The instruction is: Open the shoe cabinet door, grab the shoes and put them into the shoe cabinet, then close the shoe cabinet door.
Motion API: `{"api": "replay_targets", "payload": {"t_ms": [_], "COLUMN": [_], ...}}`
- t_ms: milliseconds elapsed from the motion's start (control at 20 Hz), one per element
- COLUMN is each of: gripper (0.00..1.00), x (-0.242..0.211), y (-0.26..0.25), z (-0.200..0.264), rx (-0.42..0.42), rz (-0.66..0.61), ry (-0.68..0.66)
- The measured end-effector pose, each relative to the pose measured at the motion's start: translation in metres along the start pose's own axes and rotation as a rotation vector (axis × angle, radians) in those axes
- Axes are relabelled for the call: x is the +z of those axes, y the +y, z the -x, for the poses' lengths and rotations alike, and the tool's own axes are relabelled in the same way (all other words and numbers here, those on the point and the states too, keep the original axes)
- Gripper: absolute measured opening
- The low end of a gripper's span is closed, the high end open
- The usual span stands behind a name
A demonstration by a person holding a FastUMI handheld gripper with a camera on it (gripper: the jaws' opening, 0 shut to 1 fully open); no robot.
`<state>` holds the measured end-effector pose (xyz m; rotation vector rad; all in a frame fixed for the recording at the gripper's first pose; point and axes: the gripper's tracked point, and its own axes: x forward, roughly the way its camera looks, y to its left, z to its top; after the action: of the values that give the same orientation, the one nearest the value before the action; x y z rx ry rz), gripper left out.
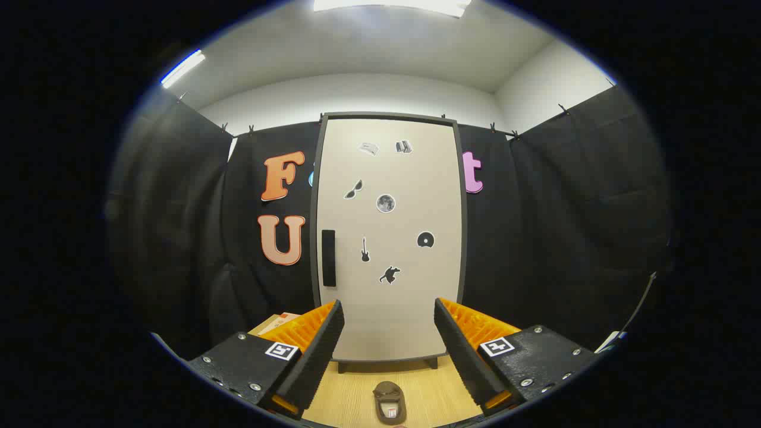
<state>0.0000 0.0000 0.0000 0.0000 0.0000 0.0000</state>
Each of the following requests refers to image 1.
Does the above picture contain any beige orange cover book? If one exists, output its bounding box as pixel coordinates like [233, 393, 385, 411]
[249, 312, 301, 337]

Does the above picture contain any wide ceiling light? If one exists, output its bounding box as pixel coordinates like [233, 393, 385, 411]
[313, 0, 472, 18]

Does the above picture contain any long ceiling light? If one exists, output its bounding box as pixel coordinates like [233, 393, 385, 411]
[159, 49, 206, 90]

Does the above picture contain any grey shoe cabinet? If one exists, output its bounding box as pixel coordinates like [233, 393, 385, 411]
[310, 111, 469, 375]

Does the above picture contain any black door handle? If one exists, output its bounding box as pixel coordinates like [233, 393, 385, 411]
[322, 229, 337, 288]

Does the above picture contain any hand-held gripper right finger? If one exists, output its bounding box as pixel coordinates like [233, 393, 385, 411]
[433, 297, 598, 418]

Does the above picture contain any black backdrop cloth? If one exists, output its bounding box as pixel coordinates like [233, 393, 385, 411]
[107, 83, 675, 363]

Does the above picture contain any white tray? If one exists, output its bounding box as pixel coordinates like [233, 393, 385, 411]
[595, 331, 626, 355]

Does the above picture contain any brown fuzzy shoe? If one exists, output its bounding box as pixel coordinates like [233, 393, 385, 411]
[373, 381, 408, 426]

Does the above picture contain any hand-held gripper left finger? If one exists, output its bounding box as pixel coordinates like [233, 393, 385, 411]
[189, 299, 345, 420]

